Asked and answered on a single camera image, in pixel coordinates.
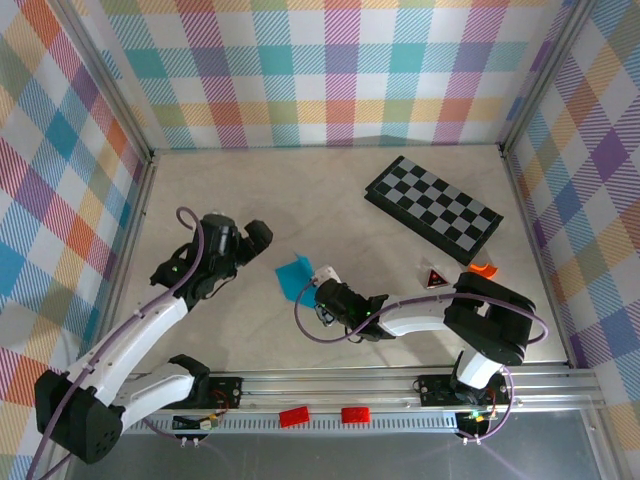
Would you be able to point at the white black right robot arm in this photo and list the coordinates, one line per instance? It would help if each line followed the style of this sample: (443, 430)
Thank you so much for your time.
(415, 315)

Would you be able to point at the small right connector board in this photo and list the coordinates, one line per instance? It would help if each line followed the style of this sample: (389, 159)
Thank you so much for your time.
(472, 422)

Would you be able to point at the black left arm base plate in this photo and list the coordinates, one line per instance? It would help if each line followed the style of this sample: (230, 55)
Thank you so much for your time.
(225, 392)

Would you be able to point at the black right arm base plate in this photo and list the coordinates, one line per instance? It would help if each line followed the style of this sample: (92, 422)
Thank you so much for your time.
(435, 390)

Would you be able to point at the aluminium mounting rail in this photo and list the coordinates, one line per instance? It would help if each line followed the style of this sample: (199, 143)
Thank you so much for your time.
(325, 390)

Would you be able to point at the black triangle with red sign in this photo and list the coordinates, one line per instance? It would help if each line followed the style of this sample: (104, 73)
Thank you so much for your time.
(435, 279)

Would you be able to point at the red plastic block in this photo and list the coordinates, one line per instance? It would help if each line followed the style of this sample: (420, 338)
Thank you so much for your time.
(356, 415)
(294, 417)

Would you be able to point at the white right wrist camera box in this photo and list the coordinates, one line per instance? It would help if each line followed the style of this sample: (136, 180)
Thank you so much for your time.
(327, 273)

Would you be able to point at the grey metal sheet panel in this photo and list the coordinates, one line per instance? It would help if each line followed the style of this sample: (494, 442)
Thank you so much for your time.
(350, 457)

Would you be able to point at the aluminium table edge rail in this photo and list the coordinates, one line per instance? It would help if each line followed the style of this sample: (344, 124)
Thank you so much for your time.
(525, 220)
(135, 220)

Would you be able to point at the black grey folding chessboard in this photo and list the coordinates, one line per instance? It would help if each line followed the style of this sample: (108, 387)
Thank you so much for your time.
(425, 190)

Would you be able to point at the aluminium frame post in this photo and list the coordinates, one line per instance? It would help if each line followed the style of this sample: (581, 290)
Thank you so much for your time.
(545, 75)
(107, 80)

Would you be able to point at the blue paper sheet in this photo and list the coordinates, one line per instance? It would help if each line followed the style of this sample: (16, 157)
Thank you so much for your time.
(292, 277)

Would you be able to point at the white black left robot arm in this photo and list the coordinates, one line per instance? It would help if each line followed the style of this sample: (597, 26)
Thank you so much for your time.
(150, 325)

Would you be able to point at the orange curved plastic piece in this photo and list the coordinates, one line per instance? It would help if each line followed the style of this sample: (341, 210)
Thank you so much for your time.
(484, 270)

